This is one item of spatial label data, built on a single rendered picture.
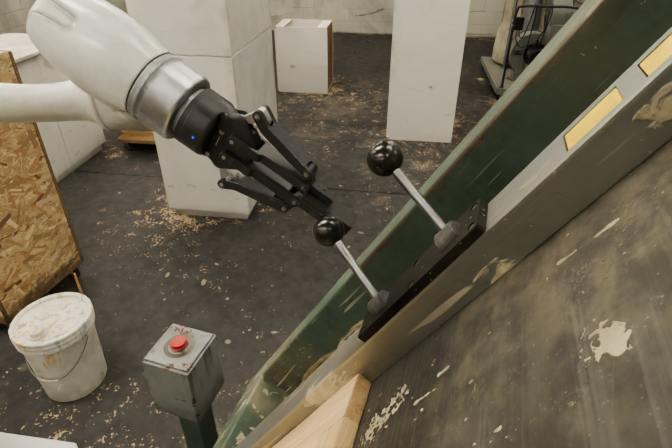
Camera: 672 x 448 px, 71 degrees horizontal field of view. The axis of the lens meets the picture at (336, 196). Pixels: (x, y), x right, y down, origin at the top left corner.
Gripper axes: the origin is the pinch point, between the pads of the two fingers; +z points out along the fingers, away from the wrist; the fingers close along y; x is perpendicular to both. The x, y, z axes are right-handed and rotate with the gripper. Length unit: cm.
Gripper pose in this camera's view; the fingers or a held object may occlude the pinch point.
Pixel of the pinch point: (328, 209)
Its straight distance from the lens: 58.0
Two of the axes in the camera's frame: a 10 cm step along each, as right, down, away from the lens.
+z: 8.2, 5.8, 0.4
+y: -4.9, 6.6, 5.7
